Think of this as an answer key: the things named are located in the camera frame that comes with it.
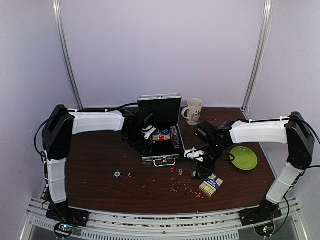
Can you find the blue small blind button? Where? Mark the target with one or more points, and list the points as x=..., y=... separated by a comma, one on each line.
x=165, y=131

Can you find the green plate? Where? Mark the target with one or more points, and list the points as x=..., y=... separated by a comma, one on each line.
x=243, y=158

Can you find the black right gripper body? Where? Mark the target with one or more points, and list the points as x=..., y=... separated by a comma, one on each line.
x=215, y=151

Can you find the cream ceramic mug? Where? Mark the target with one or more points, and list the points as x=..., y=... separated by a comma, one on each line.
x=193, y=110

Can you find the right poker chip row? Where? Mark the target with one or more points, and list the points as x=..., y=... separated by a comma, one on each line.
x=175, y=137

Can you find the purple poker chip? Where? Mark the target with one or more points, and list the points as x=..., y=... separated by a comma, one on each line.
x=117, y=174

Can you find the blue playing card box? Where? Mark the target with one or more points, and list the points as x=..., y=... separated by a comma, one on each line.
x=210, y=185

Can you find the red die centre right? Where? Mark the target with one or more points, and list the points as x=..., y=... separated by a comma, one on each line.
x=180, y=172

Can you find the aluminium poker chip case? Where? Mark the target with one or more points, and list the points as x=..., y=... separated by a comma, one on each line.
x=166, y=109

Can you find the right aluminium frame post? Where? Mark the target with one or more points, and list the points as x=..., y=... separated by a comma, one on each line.
x=257, y=64

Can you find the left aluminium frame post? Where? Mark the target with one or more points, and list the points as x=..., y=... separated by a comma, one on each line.
x=65, y=52

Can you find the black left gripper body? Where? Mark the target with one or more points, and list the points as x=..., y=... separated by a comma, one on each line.
x=135, y=140

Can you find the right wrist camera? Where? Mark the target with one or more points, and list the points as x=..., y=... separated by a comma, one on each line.
x=194, y=154

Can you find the aluminium frame post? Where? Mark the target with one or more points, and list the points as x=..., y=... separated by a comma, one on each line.
x=65, y=52
x=257, y=64

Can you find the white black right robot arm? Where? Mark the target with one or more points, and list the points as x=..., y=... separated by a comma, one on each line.
x=291, y=130

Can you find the front aluminium rail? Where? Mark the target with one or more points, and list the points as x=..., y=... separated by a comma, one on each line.
x=107, y=225

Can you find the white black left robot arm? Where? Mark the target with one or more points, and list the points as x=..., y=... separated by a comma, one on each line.
x=57, y=133

